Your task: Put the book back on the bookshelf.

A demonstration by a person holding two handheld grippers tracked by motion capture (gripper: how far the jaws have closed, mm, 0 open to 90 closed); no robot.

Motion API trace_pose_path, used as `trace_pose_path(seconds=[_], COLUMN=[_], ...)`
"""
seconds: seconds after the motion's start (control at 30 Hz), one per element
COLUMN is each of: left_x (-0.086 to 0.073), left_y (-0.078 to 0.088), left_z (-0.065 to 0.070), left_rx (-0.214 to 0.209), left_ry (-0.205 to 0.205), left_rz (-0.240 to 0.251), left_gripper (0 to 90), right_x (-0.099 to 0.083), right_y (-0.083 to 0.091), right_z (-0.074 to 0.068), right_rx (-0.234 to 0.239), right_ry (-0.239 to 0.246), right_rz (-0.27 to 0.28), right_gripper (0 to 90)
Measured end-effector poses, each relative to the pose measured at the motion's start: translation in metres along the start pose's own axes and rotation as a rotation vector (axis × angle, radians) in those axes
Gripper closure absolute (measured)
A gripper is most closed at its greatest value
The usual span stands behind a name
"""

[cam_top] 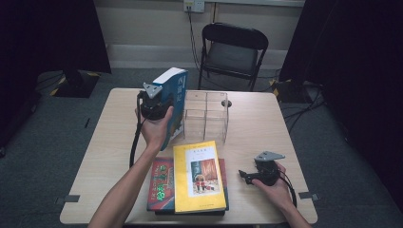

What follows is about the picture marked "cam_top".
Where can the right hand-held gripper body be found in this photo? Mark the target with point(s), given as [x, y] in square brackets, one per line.
[267, 172]

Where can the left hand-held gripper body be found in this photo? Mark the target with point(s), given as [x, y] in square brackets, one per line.
[152, 106]

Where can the blue book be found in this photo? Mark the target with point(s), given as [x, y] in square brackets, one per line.
[179, 91]

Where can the yellow book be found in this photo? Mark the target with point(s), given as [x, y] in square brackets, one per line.
[199, 177]

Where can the clear acrylic book rack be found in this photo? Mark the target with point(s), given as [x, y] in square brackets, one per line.
[215, 126]

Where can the black book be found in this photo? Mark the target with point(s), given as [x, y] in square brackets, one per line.
[190, 214]

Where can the red book with dragon cover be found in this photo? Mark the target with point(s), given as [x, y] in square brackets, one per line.
[161, 183]

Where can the person's right hand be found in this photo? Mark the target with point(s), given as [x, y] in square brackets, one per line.
[278, 191]

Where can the person's left hand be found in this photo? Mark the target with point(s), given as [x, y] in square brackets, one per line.
[155, 133]

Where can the grey tape strip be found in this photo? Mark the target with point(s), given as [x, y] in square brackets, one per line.
[308, 196]
[71, 199]

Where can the round black table grommet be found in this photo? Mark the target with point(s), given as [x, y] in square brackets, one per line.
[228, 103]

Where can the black folding chair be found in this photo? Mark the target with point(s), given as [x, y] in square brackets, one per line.
[233, 57]

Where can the black stand base yellow tape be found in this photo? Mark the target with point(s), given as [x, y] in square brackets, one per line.
[76, 84]

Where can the yellow black floor base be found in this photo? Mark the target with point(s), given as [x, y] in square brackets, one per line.
[280, 88]

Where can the black curtain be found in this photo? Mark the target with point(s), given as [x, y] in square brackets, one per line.
[47, 34]
[358, 79]

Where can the white wall socket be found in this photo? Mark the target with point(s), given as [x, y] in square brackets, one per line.
[194, 5]

